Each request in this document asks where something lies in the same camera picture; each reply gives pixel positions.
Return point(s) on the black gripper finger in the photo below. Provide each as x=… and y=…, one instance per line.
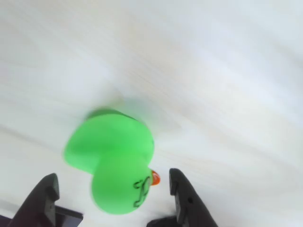
x=35, y=203
x=189, y=203

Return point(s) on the green rubber duck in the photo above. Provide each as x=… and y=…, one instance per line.
x=111, y=160

